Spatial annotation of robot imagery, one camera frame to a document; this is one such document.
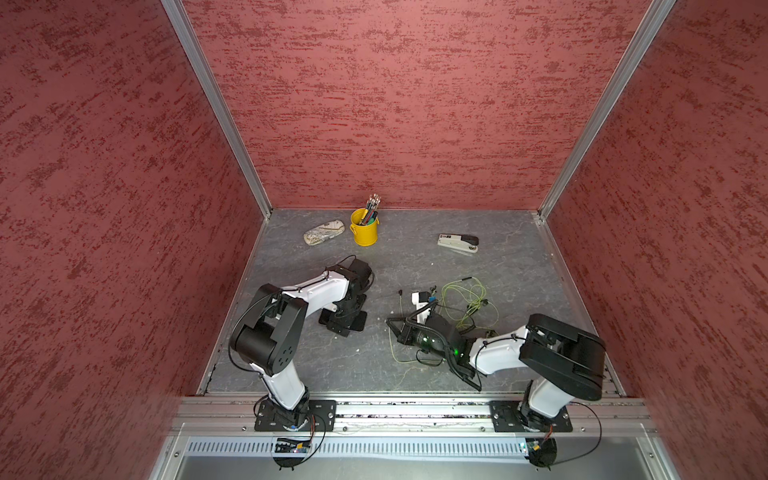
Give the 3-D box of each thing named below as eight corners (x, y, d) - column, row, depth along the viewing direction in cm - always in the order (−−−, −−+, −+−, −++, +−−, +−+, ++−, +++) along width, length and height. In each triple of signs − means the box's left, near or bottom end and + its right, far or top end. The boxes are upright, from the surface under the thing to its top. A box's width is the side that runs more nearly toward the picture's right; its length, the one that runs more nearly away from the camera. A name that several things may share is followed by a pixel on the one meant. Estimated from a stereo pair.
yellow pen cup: (352, 246, 112) (349, 227, 104) (354, 228, 118) (351, 208, 110) (378, 246, 112) (377, 227, 104) (379, 228, 118) (378, 208, 110)
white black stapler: (436, 246, 113) (437, 238, 109) (438, 237, 116) (439, 229, 112) (475, 254, 110) (478, 246, 107) (476, 245, 113) (479, 237, 109)
